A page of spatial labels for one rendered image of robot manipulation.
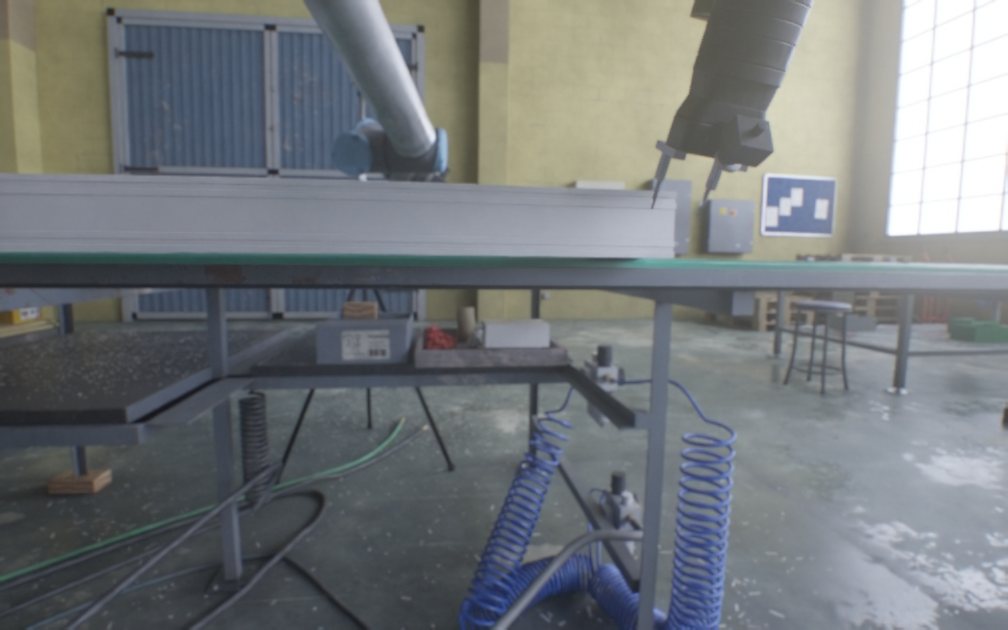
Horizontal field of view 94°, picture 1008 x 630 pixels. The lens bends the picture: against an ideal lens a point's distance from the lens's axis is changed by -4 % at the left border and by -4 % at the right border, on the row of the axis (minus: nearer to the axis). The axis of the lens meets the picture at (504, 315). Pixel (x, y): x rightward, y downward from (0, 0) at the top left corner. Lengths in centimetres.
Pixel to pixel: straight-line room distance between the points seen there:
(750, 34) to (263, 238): 46
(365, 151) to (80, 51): 786
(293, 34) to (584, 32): 400
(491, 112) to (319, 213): 654
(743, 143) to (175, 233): 50
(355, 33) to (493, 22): 670
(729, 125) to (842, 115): 945
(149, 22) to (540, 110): 520
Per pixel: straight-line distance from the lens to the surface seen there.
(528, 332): 130
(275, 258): 61
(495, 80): 715
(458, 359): 125
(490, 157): 687
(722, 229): 814
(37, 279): 69
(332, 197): 51
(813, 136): 949
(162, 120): 806
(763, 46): 47
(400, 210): 50
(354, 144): 108
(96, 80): 863
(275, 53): 775
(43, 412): 118
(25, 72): 887
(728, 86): 48
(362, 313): 145
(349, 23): 73
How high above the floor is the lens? 86
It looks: 6 degrees down
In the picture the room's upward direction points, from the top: 1 degrees clockwise
